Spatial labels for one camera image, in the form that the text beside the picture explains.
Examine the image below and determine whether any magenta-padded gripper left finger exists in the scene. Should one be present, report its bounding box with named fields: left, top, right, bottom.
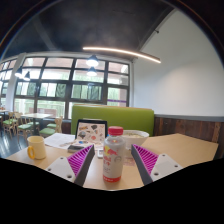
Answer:
left=44, top=144, right=96, bottom=187

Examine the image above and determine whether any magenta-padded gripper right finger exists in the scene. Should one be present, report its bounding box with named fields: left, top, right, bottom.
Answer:
left=130, top=143, right=185, bottom=186

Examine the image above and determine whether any red-capped clear drink bottle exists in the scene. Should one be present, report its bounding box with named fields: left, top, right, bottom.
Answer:
left=102, top=125, right=127, bottom=184

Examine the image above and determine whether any small dark flat box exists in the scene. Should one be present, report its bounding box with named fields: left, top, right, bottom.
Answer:
left=67, top=143, right=86, bottom=154

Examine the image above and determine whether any white printed paper sheet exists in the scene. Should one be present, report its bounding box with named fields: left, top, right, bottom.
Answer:
left=43, top=132, right=77, bottom=150

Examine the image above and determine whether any white bowl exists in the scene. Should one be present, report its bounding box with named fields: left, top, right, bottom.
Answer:
left=121, top=129, right=150, bottom=150

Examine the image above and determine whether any black tablet with stickers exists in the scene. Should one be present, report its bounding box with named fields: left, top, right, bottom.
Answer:
left=75, top=118, right=109, bottom=146

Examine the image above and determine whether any group of green-seated wooden chairs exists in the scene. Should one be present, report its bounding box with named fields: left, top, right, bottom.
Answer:
left=1, top=111, right=64, bottom=139

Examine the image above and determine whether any green upholstered bench seat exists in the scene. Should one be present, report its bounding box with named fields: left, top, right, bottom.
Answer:
left=70, top=104, right=155, bottom=138

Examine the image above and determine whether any wooden dining table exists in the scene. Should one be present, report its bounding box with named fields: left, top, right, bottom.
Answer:
left=20, top=112, right=54, bottom=135

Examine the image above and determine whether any group of pendant ceiling lamps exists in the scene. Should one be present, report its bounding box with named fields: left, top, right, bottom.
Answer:
left=14, top=54, right=101, bottom=83

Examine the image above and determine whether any long curved ceiling light strip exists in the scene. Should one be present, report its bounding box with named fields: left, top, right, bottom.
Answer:
left=82, top=46, right=162, bottom=64

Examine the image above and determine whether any cream mug with yellow handle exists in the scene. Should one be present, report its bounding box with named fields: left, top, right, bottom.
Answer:
left=26, top=135, right=48, bottom=160

